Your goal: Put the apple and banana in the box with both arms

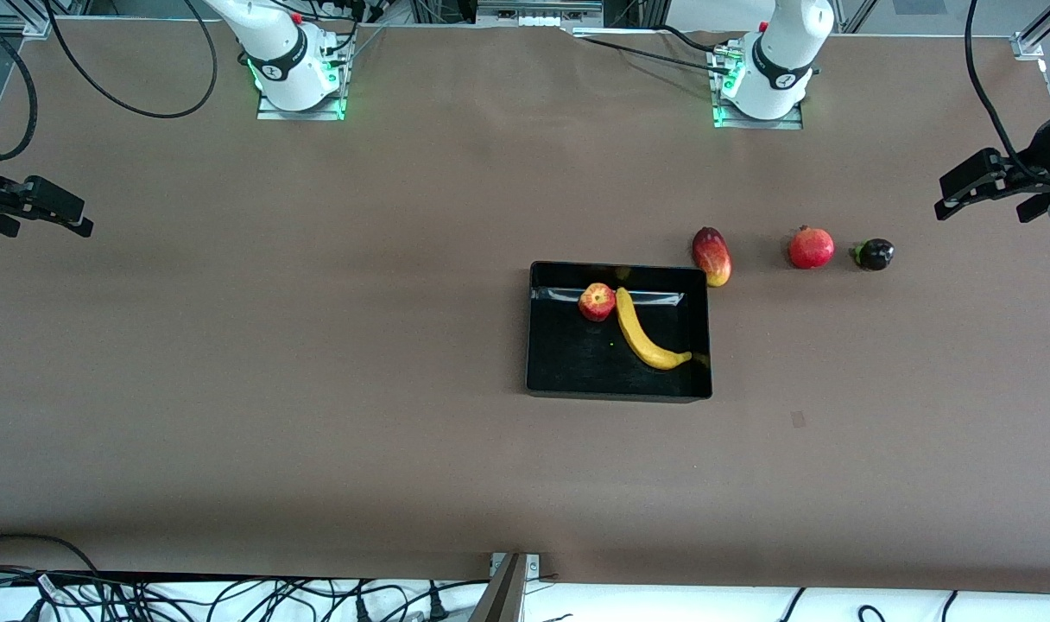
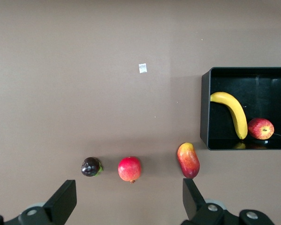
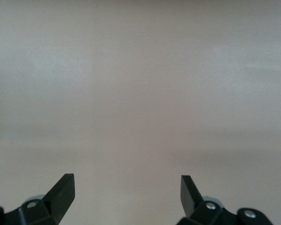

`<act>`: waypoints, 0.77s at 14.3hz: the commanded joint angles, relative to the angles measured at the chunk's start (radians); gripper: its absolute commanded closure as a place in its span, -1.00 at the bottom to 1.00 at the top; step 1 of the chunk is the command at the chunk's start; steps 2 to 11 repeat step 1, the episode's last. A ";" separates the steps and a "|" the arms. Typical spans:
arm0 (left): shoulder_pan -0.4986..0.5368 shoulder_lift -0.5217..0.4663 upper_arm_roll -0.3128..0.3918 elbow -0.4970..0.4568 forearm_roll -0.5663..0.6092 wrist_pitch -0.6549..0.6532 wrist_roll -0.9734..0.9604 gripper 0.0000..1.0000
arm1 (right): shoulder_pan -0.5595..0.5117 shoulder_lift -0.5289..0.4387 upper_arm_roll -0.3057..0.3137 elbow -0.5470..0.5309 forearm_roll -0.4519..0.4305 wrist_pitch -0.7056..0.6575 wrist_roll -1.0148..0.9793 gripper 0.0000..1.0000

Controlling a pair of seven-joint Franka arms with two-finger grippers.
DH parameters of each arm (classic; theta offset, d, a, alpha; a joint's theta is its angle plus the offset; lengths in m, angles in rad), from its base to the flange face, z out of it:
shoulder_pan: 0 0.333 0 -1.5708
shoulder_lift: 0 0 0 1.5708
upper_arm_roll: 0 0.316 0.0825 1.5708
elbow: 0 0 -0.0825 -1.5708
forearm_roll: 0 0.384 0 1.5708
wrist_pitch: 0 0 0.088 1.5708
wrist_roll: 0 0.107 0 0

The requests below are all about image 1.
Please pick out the red apple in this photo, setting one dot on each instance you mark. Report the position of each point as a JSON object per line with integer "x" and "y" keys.
{"x": 597, "y": 302}

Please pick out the small silver post bracket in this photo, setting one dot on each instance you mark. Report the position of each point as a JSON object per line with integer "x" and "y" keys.
{"x": 534, "y": 566}

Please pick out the aluminium frame corner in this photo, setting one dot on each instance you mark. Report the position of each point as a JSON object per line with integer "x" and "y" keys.
{"x": 1027, "y": 43}
{"x": 33, "y": 22}

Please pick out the red yellow mango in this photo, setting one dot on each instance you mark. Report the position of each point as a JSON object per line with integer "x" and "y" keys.
{"x": 712, "y": 257}

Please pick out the silver metal rail bracket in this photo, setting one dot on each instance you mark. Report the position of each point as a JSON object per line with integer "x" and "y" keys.
{"x": 538, "y": 15}

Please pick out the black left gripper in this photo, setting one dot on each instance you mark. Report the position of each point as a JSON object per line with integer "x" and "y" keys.
{"x": 1046, "y": 149}

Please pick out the black plastic box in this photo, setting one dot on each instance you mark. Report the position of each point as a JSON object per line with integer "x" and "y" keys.
{"x": 594, "y": 363}

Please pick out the yellow banana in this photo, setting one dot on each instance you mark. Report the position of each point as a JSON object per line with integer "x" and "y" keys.
{"x": 633, "y": 333}

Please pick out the grey metal post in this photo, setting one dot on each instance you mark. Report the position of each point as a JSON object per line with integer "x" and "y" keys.
{"x": 503, "y": 596}

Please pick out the brown paper table cover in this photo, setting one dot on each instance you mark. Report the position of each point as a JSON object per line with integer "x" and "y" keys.
{"x": 318, "y": 389}

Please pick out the dark purple eggplant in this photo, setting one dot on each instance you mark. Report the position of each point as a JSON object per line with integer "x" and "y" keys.
{"x": 876, "y": 255}

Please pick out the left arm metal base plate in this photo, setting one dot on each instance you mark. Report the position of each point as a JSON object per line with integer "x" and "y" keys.
{"x": 749, "y": 123}

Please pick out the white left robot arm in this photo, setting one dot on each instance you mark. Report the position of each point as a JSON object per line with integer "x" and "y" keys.
{"x": 780, "y": 60}

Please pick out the red pomegranate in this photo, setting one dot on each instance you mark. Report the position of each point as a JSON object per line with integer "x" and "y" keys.
{"x": 811, "y": 249}

